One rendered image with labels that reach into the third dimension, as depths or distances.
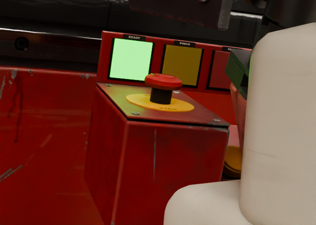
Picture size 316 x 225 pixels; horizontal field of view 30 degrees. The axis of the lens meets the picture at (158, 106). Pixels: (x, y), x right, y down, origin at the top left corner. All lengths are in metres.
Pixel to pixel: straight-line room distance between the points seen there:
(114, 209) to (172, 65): 0.21
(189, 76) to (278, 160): 0.46
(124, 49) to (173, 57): 0.06
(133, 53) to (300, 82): 0.45
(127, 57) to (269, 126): 0.44
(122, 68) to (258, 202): 0.44
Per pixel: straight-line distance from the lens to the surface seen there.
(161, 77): 0.60
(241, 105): 0.61
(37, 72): 0.80
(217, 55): 0.72
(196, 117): 0.57
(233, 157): 0.66
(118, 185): 0.56
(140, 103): 0.59
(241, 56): 0.63
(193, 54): 0.71
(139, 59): 0.69
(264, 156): 0.26
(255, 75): 0.26
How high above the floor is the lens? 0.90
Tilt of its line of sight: 12 degrees down
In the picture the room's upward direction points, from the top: 9 degrees clockwise
